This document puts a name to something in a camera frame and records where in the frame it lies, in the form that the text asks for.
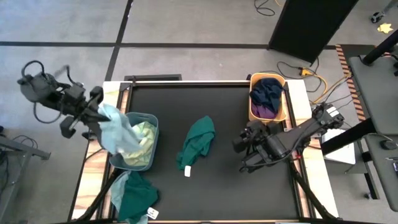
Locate black partition panel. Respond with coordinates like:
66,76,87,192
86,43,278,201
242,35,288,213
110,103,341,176
268,0,360,65

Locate navy blue towel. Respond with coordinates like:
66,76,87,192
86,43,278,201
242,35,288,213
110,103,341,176
249,77,284,114

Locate dark green towel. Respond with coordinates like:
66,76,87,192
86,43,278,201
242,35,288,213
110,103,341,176
117,170,160,223
175,115,216,178

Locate black frame strut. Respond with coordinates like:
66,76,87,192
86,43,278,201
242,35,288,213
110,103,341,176
289,160,338,220
76,167,125,222

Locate yellow star paper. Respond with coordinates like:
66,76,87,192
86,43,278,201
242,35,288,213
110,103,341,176
377,22,394,34

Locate black computer mouse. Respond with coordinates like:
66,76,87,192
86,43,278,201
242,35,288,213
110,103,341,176
381,139,398,151

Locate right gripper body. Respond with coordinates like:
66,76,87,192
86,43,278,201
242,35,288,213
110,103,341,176
239,119,292,174

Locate striped hazard floor strip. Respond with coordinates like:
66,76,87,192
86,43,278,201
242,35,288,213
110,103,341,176
335,44,368,122

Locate light blue towel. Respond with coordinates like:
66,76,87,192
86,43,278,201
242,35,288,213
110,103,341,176
110,170,149,224
98,103,146,156

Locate teal plastic basket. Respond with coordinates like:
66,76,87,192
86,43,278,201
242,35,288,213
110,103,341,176
108,111,160,172

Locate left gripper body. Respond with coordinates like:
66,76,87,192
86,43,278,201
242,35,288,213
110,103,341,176
60,86,105,139

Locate black caster wheel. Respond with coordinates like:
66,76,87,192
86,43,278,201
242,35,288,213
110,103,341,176
369,11,386,24

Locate black floor cable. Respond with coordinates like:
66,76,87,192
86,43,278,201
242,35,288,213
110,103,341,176
276,57,321,82
254,0,277,17

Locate black flat bar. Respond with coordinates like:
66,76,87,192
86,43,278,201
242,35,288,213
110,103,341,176
124,73,183,82

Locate black desk beam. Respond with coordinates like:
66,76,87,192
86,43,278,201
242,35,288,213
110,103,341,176
320,118,379,156

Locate yellow plastic basket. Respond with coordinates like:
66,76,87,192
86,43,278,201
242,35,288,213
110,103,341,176
248,72,287,123

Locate white box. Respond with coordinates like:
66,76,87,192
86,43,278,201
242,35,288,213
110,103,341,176
322,129,357,166

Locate light green towel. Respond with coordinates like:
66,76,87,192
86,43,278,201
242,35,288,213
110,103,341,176
123,121,157,167

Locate black table frame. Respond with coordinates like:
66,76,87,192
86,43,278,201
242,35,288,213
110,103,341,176
118,80,304,222

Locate grey metal stand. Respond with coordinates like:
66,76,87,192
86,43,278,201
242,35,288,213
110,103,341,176
0,135,51,224

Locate yellow power cable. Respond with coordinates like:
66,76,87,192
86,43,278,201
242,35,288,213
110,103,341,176
298,67,352,105

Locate black desk pole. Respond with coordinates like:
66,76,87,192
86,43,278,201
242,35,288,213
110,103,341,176
362,29,398,66

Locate grey desk top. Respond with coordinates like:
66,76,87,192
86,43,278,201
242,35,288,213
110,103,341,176
347,54,398,136
363,133,398,212

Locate purple towel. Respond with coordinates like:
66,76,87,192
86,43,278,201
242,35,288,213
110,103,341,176
251,102,279,120

